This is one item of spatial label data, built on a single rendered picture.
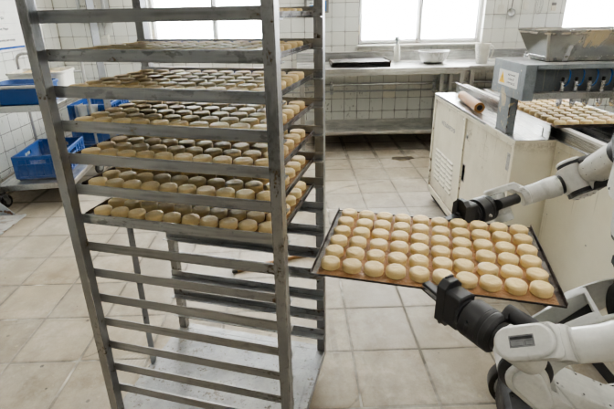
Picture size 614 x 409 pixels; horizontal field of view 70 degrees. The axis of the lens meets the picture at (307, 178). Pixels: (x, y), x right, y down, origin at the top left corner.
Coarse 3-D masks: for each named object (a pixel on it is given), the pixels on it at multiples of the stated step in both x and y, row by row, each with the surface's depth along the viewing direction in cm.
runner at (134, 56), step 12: (48, 60) 110; (60, 60) 109; (72, 60) 108; (84, 60) 107; (96, 60) 106; (108, 60) 106; (120, 60) 105; (132, 60) 104; (144, 60) 103; (156, 60) 102; (168, 60) 102; (180, 60) 101; (192, 60) 100; (204, 60) 99; (216, 60) 99; (228, 60) 98; (240, 60) 97; (252, 60) 97
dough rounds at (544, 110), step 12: (528, 108) 229; (540, 108) 228; (552, 108) 228; (564, 108) 227; (576, 108) 227; (588, 108) 227; (552, 120) 205; (564, 120) 206; (576, 120) 206; (588, 120) 203; (600, 120) 202; (612, 120) 202
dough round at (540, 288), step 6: (534, 282) 105; (540, 282) 105; (546, 282) 105; (534, 288) 103; (540, 288) 103; (546, 288) 103; (552, 288) 103; (534, 294) 103; (540, 294) 102; (546, 294) 102; (552, 294) 103
